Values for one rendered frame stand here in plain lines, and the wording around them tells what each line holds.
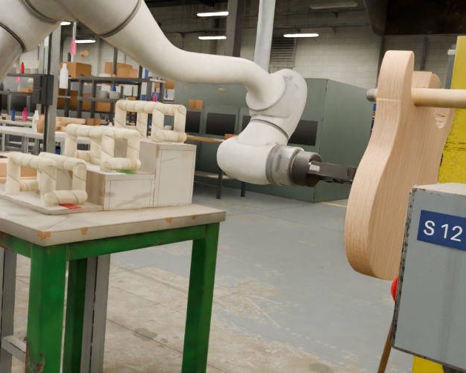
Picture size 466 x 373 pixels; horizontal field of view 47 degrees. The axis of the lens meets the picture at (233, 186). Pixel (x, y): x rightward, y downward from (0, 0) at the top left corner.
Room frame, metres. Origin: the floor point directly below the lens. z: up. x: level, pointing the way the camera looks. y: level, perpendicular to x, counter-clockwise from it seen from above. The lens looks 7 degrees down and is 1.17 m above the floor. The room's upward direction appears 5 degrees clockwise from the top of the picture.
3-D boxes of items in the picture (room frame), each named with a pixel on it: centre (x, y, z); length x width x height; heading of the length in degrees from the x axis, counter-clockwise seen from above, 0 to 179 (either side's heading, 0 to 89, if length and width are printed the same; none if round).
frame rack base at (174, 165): (1.58, 0.26, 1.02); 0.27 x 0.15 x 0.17; 50
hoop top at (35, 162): (1.31, 0.49, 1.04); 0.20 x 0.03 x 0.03; 49
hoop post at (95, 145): (1.54, 0.40, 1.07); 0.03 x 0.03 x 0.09
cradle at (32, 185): (1.40, 0.54, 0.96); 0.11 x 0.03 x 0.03; 140
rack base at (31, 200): (1.34, 0.46, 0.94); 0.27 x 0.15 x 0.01; 50
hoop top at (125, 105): (1.55, 0.29, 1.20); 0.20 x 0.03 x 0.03; 49
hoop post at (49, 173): (1.25, 0.43, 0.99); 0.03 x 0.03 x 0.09
